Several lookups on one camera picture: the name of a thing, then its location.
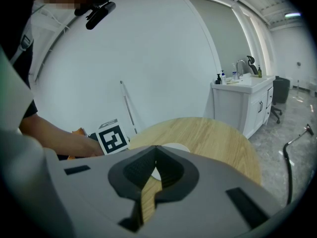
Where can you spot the beige board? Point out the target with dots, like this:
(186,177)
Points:
(232,81)

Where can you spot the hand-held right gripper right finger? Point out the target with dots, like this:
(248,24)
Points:
(210,202)

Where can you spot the person's left forearm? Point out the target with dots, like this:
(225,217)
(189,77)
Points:
(62,137)

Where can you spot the clear bottle with blue cap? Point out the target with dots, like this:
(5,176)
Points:
(234,76)

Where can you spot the black white striped blanket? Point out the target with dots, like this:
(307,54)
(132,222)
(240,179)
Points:
(92,136)

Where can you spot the white pump bottle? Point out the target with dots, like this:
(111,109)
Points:
(223,78)

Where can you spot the round wooden table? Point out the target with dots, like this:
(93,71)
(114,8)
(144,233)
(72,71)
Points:
(210,142)

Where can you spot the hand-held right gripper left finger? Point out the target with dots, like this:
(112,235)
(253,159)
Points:
(99,202)

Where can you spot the dark green bottle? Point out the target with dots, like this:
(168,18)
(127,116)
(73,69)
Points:
(259,72)

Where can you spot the chrome faucet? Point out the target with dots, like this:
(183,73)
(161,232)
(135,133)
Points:
(240,62)

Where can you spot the thin metal pole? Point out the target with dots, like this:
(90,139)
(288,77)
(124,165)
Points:
(128,108)

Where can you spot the black soap bottle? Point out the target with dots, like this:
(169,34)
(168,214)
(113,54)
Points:
(218,80)

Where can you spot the white sink cabinet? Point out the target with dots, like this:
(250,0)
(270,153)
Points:
(230,105)

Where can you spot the grey window blind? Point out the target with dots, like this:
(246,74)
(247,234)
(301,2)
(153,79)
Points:
(218,28)

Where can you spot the round white plate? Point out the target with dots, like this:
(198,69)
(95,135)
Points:
(178,147)

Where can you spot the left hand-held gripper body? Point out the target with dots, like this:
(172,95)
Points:
(112,139)

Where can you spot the black head-mounted camera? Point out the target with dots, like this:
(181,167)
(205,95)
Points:
(100,15)

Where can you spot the person's black top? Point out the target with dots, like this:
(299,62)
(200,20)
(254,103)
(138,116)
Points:
(15,46)

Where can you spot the black office chair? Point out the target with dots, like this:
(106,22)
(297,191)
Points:
(281,90)

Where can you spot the ceiling lamp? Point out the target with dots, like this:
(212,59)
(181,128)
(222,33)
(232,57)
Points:
(292,15)

